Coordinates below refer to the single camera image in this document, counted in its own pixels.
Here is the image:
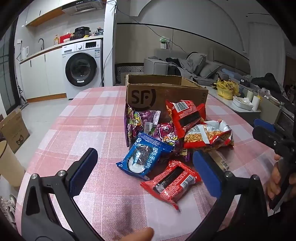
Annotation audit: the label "grey coffee table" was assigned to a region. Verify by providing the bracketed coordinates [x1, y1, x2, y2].
[207, 82, 281, 126]

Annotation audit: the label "pink checkered tablecloth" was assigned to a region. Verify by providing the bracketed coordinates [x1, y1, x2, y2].
[15, 86, 278, 241]

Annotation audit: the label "person's right hand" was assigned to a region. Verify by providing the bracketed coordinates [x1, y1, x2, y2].
[266, 154, 282, 200]

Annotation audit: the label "beige bin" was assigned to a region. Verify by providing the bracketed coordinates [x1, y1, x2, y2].
[0, 140, 25, 187]

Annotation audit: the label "person's left hand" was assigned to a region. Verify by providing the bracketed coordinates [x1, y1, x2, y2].
[115, 227, 155, 241]

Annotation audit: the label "dark glass door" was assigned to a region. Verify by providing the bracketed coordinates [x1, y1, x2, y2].
[0, 30, 21, 116]

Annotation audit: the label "dark clothing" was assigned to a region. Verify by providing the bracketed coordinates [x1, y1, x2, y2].
[252, 73, 296, 112]

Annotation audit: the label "blue cookie packet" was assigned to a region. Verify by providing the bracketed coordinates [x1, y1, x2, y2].
[116, 132, 174, 181]

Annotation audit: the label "yellow bag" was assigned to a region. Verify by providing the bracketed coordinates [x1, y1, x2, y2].
[216, 79, 240, 100]

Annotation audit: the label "patterned floor rug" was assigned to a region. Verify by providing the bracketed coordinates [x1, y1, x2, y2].
[115, 62, 145, 85]

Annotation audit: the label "white red noodle snack packet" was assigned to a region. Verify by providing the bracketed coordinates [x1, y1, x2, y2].
[184, 119, 234, 149]

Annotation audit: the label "brown cardboard box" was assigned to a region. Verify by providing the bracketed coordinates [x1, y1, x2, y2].
[125, 74, 208, 149]

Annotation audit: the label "black rice cooker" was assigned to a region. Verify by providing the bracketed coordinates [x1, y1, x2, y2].
[74, 27, 90, 40]

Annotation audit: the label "cardboard box with cat print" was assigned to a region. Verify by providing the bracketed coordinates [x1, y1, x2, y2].
[0, 109, 30, 153]

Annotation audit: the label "purple snack packet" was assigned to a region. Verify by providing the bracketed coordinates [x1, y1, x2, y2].
[155, 122, 184, 154]
[126, 109, 161, 144]

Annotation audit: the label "grey sofa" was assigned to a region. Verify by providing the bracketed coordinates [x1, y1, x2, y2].
[143, 47, 251, 87]

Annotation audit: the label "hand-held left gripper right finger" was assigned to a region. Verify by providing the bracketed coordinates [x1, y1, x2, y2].
[185, 151, 271, 241]

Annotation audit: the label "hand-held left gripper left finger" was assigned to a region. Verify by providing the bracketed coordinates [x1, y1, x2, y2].
[21, 148, 109, 241]

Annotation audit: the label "white washing machine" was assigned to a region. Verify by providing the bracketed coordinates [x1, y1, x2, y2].
[61, 39, 103, 100]

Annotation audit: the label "white kitchen cabinets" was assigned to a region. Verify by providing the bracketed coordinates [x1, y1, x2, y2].
[20, 46, 67, 102]
[24, 0, 66, 27]

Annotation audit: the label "white upper kitchen cabinets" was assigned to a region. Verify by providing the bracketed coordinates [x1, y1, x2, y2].
[24, 0, 66, 27]

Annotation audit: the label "stick vacuum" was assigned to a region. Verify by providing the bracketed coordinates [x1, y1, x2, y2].
[17, 86, 29, 109]

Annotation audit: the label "grey cushion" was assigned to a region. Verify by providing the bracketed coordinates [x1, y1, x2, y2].
[199, 60, 222, 79]

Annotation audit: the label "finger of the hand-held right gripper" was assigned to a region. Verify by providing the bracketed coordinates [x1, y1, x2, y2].
[252, 126, 289, 155]
[253, 118, 276, 133]

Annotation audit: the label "range hood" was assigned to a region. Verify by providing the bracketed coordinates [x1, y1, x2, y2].
[62, 0, 103, 15]

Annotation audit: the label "red snack packet black stripe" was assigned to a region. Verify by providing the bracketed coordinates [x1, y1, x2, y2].
[166, 100, 206, 139]
[140, 160, 201, 210]

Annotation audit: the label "white lower kitchen cabinets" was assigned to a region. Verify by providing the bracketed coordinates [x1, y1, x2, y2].
[20, 46, 67, 102]

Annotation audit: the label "grey clothes pile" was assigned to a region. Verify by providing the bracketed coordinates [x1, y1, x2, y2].
[165, 52, 207, 79]

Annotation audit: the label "pair of shoes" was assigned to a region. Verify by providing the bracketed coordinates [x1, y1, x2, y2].
[0, 195, 16, 230]

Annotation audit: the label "white paper roll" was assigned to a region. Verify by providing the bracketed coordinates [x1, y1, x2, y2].
[252, 95, 261, 111]

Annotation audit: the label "white rectangular container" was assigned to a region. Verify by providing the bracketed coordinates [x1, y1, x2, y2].
[232, 95, 254, 111]

